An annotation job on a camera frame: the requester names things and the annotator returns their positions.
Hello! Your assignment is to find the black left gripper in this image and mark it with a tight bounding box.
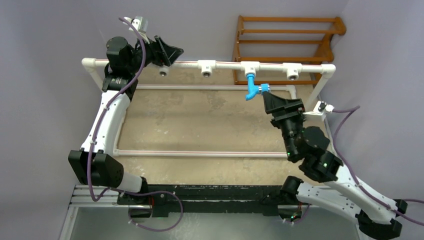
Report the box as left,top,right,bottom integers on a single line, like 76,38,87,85
127,34,182,74

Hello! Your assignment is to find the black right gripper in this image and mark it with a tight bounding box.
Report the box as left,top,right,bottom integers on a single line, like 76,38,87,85
261,91,306,160

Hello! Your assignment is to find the blue plastic water faucet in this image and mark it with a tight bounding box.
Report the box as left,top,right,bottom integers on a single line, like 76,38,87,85
245,73,271,101

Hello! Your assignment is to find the white PVC pipe frame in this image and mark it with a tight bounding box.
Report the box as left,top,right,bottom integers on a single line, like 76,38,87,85
81,60,336,158

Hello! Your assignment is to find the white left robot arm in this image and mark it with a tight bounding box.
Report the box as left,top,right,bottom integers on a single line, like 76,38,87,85
68,36,184,205

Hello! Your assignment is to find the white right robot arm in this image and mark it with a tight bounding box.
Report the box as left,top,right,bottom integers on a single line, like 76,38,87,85
262,91,408,240

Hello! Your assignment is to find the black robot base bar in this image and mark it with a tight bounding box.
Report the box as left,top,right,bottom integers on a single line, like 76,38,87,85
117,183,312,220

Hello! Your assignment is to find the wooden rack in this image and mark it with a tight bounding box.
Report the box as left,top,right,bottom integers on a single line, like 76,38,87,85
232,15,347,65

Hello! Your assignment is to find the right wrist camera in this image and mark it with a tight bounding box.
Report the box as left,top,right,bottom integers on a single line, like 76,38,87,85
303,101,335,122

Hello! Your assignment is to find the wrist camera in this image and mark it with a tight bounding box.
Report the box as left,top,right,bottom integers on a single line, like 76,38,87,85
303,101,335,122
124,16,150,44

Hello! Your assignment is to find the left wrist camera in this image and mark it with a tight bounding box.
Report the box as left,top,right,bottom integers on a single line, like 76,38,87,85
124,16,150,44

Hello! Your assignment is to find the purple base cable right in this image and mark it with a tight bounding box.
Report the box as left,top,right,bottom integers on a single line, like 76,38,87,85
283,203,313,226

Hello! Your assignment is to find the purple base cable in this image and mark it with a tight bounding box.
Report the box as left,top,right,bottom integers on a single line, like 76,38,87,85
283,203,313,226
128,190,184,233

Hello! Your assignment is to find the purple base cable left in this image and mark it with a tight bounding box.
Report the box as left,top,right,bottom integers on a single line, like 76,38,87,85
128,190,184,233

